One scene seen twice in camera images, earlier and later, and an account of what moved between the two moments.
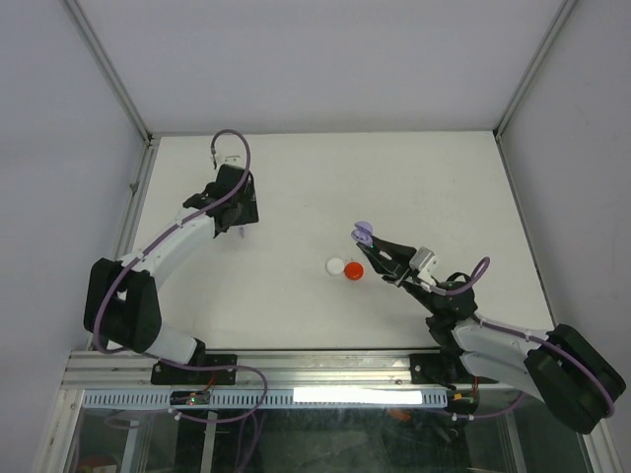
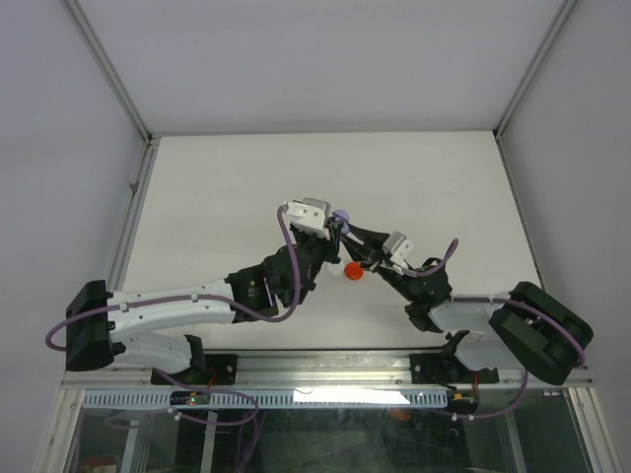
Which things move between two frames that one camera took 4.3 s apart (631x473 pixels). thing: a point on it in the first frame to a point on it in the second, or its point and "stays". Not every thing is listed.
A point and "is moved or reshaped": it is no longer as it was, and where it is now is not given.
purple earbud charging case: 363,233 is moved or reshaped
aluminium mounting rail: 261,371 stays
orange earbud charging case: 353,271 stays
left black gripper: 249,213 to 329,246
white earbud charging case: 334,266 stays
